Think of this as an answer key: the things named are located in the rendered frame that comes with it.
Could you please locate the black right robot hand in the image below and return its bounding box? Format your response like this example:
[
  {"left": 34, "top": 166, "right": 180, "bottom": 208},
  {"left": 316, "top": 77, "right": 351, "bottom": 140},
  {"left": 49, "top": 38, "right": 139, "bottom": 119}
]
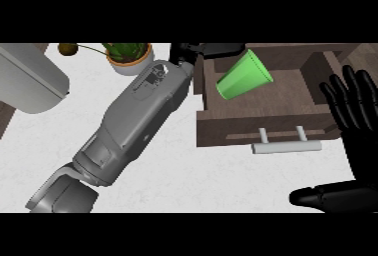
[{"left": 288, "top": 64, "right": 378, "bottom": 214}]

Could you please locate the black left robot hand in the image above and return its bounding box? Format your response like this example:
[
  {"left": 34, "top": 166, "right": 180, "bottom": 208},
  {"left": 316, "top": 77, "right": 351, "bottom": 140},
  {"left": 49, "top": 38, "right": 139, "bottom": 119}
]
[{"left": 168, "top": 42, "right": 248, "bottom": 66}]

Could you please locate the green plastic cup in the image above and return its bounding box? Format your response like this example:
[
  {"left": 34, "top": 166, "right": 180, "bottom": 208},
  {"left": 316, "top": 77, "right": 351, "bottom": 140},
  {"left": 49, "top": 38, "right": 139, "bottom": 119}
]
[{"left": 214, "top": 48, "right": 275, "bottom": 101}]

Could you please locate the brown wooden drawer box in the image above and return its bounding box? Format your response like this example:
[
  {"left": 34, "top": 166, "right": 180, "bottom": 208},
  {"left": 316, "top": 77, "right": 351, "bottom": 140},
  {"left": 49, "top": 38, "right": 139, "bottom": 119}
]
[{"left": 192, "top": 49, "right": 347, "bottom": 117}]

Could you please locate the brown wooden drawer front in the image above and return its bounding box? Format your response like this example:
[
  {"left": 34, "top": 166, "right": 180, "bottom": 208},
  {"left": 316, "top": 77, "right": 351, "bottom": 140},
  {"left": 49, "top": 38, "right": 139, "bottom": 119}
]
[{"left": 195, "top": 111, "right": 344, "bottom": 148}]

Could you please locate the brown wooden cabinet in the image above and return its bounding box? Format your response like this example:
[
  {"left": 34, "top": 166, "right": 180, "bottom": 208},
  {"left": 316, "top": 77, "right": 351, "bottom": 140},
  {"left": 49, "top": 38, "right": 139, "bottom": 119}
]
[{"left": 244, "top": 42, "right": 378, "bottom": 84}]

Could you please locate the potted plant in white pot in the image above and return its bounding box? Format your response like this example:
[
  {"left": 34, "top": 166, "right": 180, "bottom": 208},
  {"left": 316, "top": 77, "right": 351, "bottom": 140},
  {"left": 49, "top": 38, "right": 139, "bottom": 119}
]
[{"left": 56, "top": 42, "right": 155, "bottom": 77}]

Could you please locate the grey rounded appliance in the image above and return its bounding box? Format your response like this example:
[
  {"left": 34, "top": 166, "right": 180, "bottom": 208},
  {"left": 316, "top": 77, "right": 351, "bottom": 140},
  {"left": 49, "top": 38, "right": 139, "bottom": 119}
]
[{"left": 0, "top": 42, "right": 71, "bottom": 115}]

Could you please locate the white bar drawer handle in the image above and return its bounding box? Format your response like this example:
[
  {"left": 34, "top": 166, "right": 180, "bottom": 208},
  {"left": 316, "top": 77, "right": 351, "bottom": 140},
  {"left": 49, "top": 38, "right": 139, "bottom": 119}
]
[{"left": 251, "top": 126, "right": 323, "bottom": 155}]

